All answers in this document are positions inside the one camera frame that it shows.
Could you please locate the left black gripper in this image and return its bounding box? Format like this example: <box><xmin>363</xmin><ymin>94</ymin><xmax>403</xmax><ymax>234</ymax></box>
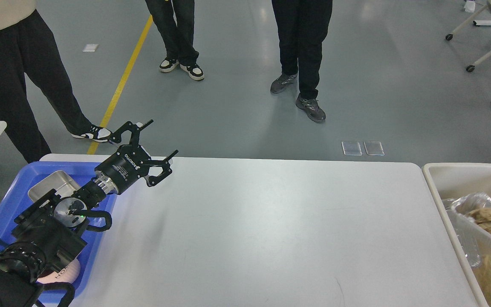
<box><xmin>94</xmin><ymin>119</ymin><xmax>179</xmax><ymax>196</ymax></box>

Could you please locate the small steel rectangular tray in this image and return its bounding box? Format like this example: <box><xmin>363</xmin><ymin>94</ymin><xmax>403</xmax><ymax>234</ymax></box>
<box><xmin>28</xmin><ymin>170</ymin><xmax>81</xmax><ymax>202</ymax></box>

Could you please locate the pink ribbed mug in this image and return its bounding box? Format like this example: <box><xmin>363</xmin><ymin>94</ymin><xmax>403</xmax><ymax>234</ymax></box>
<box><xmin>37</xmin><ymin>258</ymin><xmax>81</xmax><ymax>284</ymax></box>

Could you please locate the aluminium foil tray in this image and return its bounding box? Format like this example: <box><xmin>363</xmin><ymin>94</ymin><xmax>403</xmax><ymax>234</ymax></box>
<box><xmin>451</xmin><ymin>192</ymin><xmax>491</xmax><ymax>252</ymax></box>

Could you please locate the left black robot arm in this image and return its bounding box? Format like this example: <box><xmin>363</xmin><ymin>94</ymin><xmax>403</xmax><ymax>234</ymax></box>
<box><xmin>0</xmin><ymin>121</ymin><xmax>176</xmax><ymax>307</ymax></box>

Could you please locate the white paper on floor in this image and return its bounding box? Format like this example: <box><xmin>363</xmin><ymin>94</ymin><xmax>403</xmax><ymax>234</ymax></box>
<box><xmin>82</xmin><ymin>43</ymin><xmax>99</xmax><ymax>52</ymax></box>

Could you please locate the blue plastic tray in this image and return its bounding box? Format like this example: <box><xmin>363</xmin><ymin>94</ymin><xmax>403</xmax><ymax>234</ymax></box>
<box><xmin>0</xmin><ymin>161</ymin><xmax>117</xmax><ymax>307</ymax></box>

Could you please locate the person in dark jeans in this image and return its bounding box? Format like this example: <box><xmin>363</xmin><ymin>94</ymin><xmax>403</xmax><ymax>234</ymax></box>
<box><xmin>145</xmin><ymin>0</ymin><xmax>205</xmax><ymax>81</ymax></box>

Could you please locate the person in black trousers left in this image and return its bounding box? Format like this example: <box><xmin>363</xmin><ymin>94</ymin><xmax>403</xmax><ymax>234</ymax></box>
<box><xmin>0</xmin><ymin>0</ymin><xmax>111</xmax><ymax>163</ymax></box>

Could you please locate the person with grey sneakers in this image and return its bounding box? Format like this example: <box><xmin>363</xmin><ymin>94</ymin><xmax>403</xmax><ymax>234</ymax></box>
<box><xmin>270</xmin><ymin>0</ymin><xmax>333</xmax><ymax>124</ymax></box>

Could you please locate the left clear floor plate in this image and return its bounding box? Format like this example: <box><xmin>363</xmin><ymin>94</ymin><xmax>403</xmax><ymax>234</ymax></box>
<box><xmin>341</xmin><ymin>141</ymin><xmax>363</xmax><ymax>156</ymax></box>

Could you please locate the clear floor plate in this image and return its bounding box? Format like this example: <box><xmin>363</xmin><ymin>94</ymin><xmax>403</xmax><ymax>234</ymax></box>
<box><xmin>341</xmin><ymin>141</ymin><xmax>363</xmax><ymax>156</ymax></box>
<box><xmin>363</xmin><ymin>141</ymin><xmax>384</xmax><ymax>156</ymax></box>

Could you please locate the right clear floor plate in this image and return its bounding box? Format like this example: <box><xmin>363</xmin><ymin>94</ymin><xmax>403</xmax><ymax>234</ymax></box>
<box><xmin>363</xmin><ymin>141</ymin><xmax>384</xmax><ymax>156</ymax></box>

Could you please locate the white plastic bin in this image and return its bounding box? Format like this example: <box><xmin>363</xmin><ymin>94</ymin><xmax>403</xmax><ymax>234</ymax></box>
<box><xmin>422</xmin><ymin>163</ymin><xmax>491</xmax><ymax>307</ymax></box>

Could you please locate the white rolling chair base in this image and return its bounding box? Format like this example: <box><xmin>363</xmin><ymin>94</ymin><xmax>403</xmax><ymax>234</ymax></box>
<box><xmin>445</xmin><ymin>0</ymin><xmax>491</xmax><ymax>106</ymax></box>

